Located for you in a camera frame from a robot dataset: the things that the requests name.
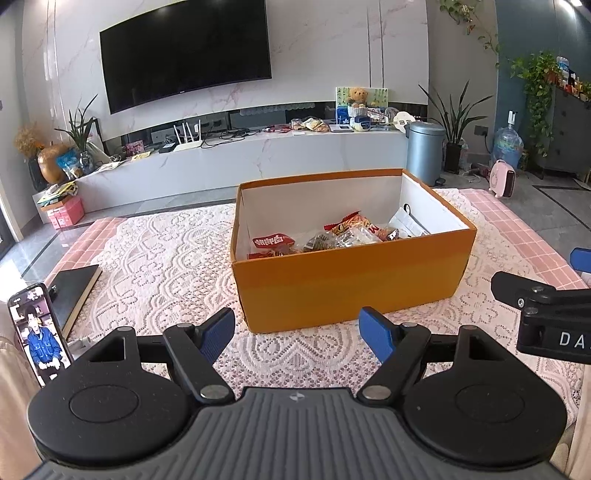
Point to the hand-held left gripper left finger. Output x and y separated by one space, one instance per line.
217 333

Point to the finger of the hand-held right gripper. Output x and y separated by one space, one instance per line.
521 288
581 258

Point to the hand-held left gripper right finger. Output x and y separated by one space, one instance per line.
376 333

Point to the orange cardboard box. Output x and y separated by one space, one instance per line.
346 286

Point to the clear cracker bag gold top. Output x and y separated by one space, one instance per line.
360 237

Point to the clear seed snack bag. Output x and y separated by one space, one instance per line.
321 242

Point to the red-ended clear snack packet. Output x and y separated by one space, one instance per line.
272 241

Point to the orange red stick snack bag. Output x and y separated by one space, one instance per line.
353 222

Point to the white snack packet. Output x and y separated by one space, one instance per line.
408 224

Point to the pink checked cloth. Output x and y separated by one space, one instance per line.
517 226

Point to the white lace tablecloth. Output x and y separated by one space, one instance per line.
161 258

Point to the pink space heater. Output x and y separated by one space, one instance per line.
503 180

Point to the grey drawer cabinet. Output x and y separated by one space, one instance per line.
572 134

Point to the blue water bottle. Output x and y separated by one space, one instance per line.
508 145

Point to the black notebook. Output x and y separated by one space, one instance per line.
74 290

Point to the blue grey trash bin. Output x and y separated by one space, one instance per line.
425 152

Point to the green ivy plant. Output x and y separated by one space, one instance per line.
538 92

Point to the row of small bottles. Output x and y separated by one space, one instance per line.
575 83

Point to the white marble tv console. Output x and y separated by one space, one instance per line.
258 161

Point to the tall leafy potted plant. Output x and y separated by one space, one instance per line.
455 124

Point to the smartphone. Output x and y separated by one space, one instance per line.
39 337

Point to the pink storage box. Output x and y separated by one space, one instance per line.
67 214

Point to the white router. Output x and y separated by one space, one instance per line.
187 144

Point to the small black box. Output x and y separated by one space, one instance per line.
168 147

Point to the white round device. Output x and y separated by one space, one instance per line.
406 120

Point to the stack of papers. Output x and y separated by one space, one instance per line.
56 191

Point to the pile of snack packets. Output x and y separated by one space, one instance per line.
311 125

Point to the blue snack bags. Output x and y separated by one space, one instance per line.
74 164

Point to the green picture board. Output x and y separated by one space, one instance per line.
377 99

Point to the gold round vase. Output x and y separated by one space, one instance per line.
51 164

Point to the brown teddy bear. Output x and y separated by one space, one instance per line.
358 97

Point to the spiky green potted plant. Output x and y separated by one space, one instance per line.
81 129

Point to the trailing vine plant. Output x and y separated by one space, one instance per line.
475 23

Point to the dried flower bunch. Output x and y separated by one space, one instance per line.
30 138

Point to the black curved television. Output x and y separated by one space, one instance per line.
184 50

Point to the black wall socket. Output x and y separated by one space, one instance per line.
482 129

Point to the small pink photo frame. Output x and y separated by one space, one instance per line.
135 148

